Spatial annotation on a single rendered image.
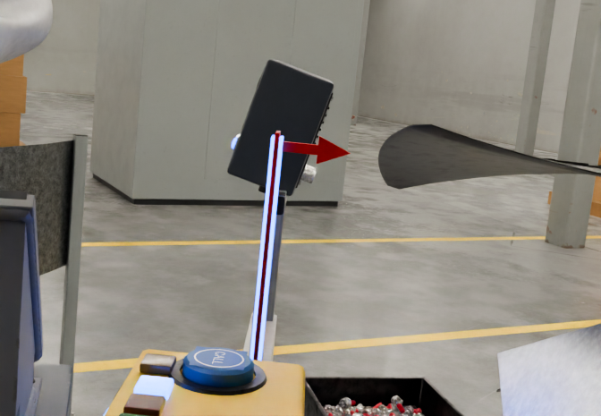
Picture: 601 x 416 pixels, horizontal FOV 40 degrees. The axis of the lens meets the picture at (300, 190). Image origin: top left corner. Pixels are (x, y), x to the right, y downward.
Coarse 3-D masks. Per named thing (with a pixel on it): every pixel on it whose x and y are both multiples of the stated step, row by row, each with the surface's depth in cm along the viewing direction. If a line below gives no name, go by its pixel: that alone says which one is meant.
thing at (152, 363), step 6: (150, 354) 47; (156, 354) 47; (162, 354) 47; (144, 360) 46; (150, 360) 46; (156, 360) 46; (162, 360) 46; (168, 360) 46; (174, 360) 46; (144, 366) 45; (150, 366) 45; (156, 366) 45; (162, 366) 45; (168, 366) 45; (144, 372) 45; (150, 372) 45; (156, 372) 45; (162, 372) 45; (168, 372) 45
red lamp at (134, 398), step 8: (128, 400) 40; (136, 400) 40; (144, 400) 40; (152, 400) 41; (160, 400) 41; (128, 408) 40; (136, 408) 40; (144, 408) 40; (152, 408) 40; (160, 408) 40
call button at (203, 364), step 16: (192, 352) 46; (208, 352) 47; (224, 352) 47; (240, 352) 47; (192, 368) 45; (208, 368) 44; (224, 368) 45; (240, 368) 45; (208, 384) 44; (224, 384) 44; (240, 384) 45
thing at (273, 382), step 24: (192, 384) 44; (264, 384) 45; (288, 384) 46; (120, 408) 41; (168, 408) 41; (192, 408) 42; (216, 408) 42; (240, 408) 42; (264, 408) 42; (288, 408) 43
